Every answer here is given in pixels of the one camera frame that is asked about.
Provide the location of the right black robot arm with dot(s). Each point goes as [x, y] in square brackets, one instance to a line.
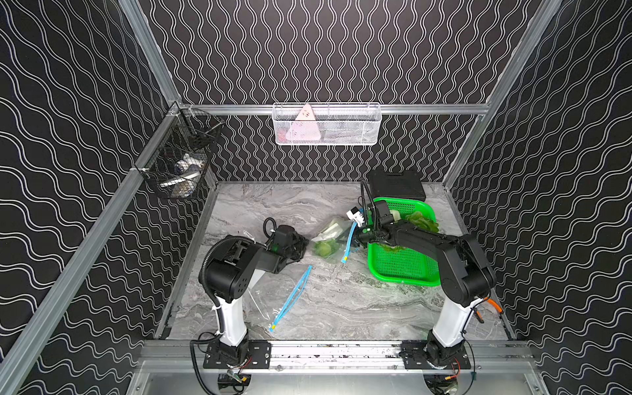
[464, 273]

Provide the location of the green plastic basket tray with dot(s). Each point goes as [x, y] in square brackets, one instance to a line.
[402, 265]

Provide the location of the black plastic case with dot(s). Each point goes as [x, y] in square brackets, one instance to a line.
[405, 185]

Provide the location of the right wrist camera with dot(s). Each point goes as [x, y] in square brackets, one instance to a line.
[356, 215]

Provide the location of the white wire wall basket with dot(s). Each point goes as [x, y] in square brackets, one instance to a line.
[341, 124]

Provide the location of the cabbage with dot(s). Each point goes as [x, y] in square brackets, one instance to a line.
[396, 215]
[422, 222]
[326, 248]

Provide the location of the crumpled items in black basket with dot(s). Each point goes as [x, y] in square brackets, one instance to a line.
[187, 174]

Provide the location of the pink triangular packet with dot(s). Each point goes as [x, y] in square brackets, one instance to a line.
[305, 127]

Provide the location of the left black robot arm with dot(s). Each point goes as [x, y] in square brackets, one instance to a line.
[228, 270]

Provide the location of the black wire wall basket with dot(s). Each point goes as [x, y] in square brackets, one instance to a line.
[193, 131]

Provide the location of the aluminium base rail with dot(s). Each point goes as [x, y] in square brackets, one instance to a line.
[385, 357]

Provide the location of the clear zip-top bag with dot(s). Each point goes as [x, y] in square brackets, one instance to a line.
[273, 296]
[340, 229]

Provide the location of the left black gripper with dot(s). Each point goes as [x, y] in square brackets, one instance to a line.
[299, 244]

